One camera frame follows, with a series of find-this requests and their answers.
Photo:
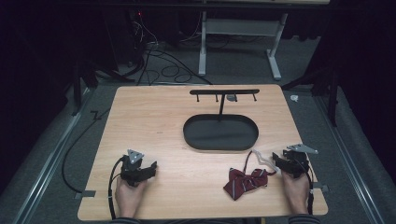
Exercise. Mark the grey metal floor rail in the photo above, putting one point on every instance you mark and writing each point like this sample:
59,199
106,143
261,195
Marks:
351,161
46,168

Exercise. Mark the small white floor scrap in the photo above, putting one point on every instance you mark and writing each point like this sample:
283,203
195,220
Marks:
294,98

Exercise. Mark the person's right hand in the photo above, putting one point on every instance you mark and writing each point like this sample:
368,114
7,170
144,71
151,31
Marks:
295,193

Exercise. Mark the dark red striped bow tie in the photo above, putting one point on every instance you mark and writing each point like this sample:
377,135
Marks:
244,183

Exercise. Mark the small grey clip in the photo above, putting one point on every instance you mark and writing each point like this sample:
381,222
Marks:
231,98

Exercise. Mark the person's left hand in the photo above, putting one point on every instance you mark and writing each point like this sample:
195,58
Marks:
130,197

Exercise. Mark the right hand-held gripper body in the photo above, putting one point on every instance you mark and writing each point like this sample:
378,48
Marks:
295,163

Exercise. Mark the grey metal table bracket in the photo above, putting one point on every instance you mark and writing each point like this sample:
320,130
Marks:
84,194
320,186

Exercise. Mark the white metal desk frame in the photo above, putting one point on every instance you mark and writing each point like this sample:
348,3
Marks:
243,27

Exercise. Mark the black hanger stand with tray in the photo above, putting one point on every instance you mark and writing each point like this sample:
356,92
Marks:
221,132

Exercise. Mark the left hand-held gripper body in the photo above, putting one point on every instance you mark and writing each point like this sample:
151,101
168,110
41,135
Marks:
132,169

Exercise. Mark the black metal stand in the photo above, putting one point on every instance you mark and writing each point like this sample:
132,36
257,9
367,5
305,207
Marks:
77,90
333,99

